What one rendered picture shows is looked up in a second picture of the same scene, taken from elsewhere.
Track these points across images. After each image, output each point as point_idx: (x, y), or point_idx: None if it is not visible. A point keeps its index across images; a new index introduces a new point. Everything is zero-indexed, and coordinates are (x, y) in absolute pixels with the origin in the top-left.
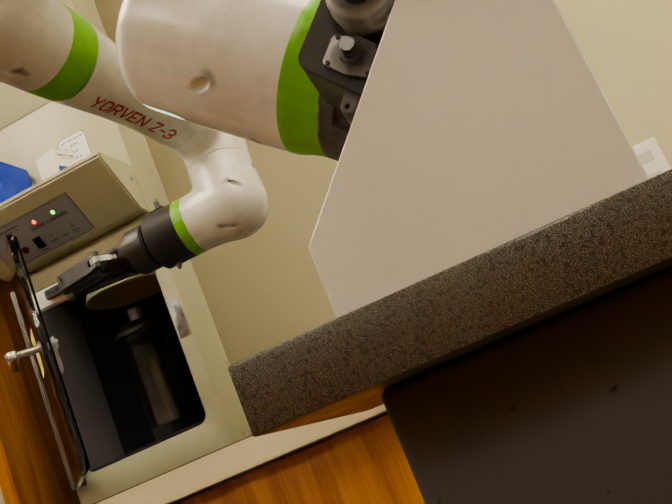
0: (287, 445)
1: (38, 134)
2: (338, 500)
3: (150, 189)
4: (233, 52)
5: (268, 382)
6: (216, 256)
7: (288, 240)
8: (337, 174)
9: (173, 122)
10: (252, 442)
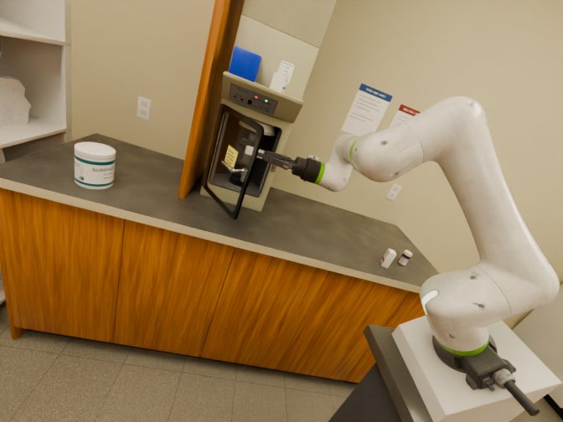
0: (302, 262)
1: (276, 45)
2: (299, 274)
3: None
4: (464, 342)
5: None
6: None
7: (301, 126)
8: (465, 410)
9: None
10: (294, 255)
